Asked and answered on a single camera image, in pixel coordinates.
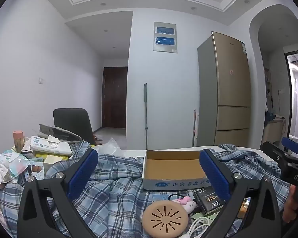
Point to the egg print carton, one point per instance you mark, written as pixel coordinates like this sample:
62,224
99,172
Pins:
36,170

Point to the yellow packet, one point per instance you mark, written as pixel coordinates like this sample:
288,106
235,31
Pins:
38,155

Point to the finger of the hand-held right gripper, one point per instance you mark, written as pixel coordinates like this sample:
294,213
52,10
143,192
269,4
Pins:
291,144
275,155

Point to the clear plastic bag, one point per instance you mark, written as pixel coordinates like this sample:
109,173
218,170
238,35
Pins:
110,147

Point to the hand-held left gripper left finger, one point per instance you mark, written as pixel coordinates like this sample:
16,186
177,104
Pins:
82,173

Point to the black chair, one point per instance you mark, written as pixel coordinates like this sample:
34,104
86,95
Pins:
72,121

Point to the dark brown door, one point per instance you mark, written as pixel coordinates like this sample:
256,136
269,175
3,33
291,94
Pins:
115,96

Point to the small black packet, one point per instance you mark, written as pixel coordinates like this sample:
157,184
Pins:
208,200

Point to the pale yellow box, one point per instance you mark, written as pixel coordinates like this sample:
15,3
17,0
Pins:
55,161

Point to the person's right hand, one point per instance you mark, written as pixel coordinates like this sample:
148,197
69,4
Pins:
291,203

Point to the blue plaid shirt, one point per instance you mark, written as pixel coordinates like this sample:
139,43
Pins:
119,203

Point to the pink lidded jar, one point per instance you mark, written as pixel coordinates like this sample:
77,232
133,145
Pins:
18,140

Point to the round beige perforated pad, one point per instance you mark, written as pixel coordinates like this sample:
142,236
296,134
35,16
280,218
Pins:
164,218

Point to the gold refrigerator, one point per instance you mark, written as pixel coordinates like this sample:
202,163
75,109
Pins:
228,91

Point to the cardboard box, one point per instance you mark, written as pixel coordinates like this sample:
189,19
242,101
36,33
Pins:
171,163

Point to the white wet wipes pack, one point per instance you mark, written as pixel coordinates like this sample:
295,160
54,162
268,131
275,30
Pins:
52,148

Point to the grey fabric bag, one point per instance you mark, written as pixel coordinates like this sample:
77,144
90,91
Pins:
54,131

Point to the pale blue printed pouch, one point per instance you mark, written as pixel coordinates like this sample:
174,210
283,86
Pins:
15,161

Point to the grey electrical panel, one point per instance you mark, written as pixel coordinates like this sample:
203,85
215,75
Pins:
165,37

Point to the crumpled white tissue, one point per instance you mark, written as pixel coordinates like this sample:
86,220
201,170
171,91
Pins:
0,172

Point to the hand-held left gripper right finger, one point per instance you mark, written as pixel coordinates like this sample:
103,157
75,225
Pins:
213,176

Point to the beige vanity counter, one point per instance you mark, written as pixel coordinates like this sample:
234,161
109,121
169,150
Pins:
274,129

